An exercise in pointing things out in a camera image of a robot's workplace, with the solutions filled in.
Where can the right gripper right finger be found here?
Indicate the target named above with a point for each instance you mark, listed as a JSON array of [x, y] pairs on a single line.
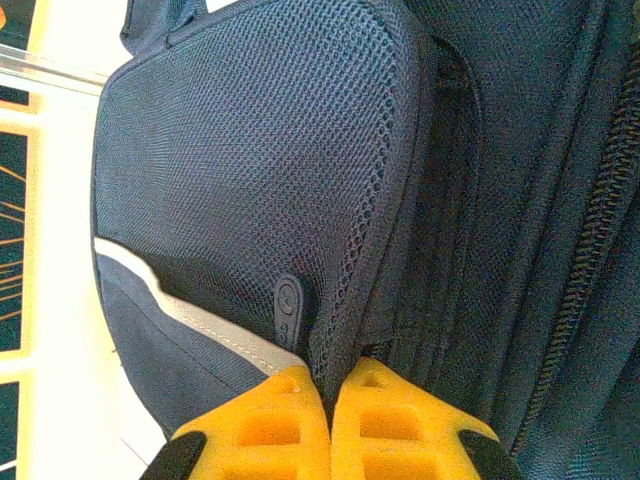
[[395, 435]]

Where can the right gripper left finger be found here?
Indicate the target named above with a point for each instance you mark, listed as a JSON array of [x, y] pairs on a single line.
[[270, 435]]

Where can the navy blue backpack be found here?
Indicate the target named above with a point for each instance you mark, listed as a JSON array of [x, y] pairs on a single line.
[[250, 150]]

